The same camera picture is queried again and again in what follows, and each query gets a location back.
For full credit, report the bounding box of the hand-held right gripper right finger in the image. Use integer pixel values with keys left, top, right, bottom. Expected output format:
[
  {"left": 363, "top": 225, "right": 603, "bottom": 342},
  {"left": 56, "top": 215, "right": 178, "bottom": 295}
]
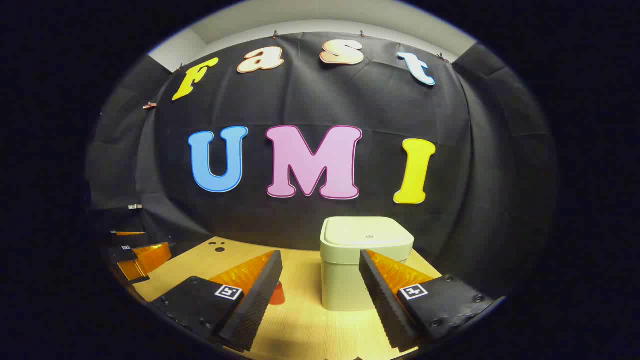
[{"left": 358, "top": 249, "right": 501, "bottom": 353}]

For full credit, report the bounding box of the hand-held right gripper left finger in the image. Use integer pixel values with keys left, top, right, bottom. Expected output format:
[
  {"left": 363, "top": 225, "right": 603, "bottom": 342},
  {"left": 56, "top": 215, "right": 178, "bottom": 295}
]
[{"left": 150, "top": 249, "right": 284, "bottom": 353}]

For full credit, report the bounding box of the pale green garbage bin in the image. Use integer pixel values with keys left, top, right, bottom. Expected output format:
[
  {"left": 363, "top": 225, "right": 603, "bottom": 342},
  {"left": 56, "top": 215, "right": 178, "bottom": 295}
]
[{"left": 320, "top": 216, "right": 415, "bottom": 312}]

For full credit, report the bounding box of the wooden desktop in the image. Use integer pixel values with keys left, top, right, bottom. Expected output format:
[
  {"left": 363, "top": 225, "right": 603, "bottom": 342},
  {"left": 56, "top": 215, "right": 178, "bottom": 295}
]
[{"left": 134, "top": 236, "right": 443, "bottom": 360}]

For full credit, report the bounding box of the black backdrop cloth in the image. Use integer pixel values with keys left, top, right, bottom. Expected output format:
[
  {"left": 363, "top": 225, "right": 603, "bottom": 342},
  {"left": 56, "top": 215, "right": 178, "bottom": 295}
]
[{"left": 85, "top": 31, "right": 558, "bottom": 301}]

